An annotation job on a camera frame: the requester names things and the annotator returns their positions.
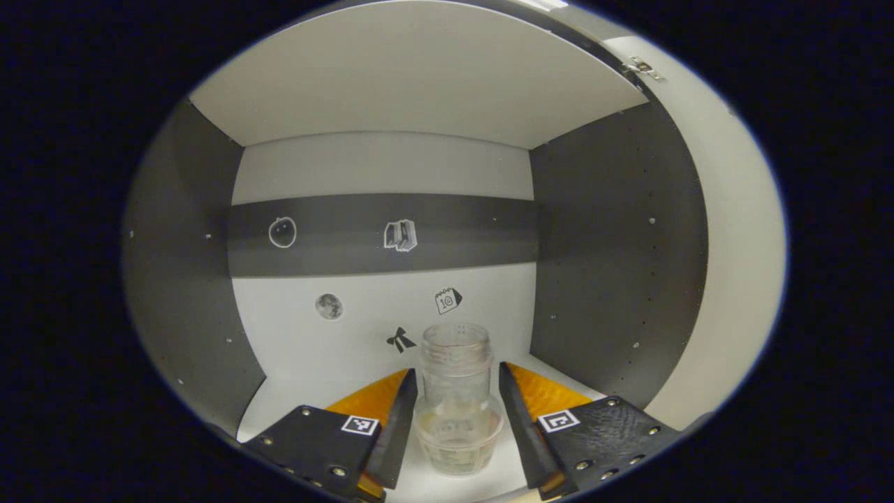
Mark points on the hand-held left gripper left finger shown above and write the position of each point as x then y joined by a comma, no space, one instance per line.
398,433

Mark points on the clear plastic bottle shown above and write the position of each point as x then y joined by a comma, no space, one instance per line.
457,412

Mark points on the grey and dark cabinet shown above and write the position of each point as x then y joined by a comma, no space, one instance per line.
384,168

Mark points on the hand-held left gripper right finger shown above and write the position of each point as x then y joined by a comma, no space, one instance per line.
524,433

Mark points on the grey cabinet door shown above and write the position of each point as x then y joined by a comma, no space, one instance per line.
740,244

